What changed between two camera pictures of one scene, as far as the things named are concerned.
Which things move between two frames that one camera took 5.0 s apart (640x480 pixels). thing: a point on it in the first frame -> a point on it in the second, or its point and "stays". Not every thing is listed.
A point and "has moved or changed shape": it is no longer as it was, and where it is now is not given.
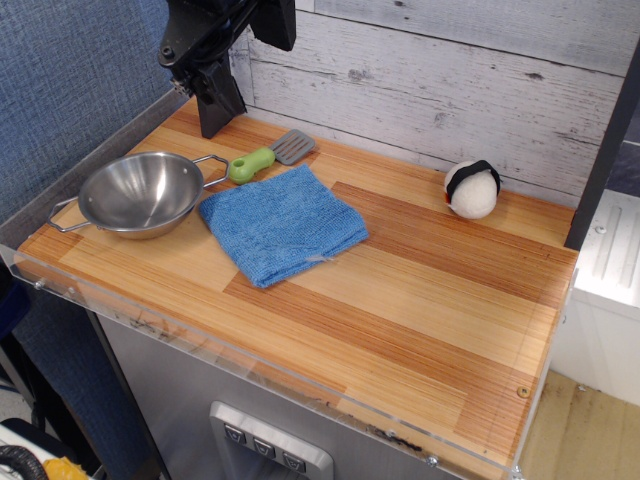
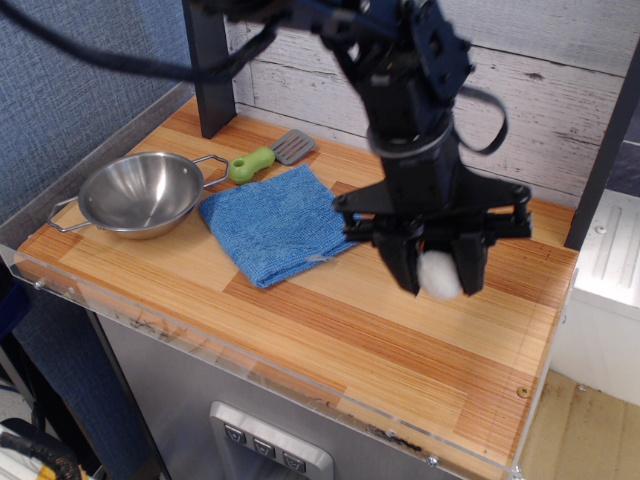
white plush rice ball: x=472 y=188 has moved or changed shape
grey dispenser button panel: x=247 y=448 stays
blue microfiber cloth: x=279 y=222 stays
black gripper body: x=213 y=84 -> x=426 y=196
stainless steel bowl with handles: x=139 y=195 stays
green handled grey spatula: x=286 y=150 stays
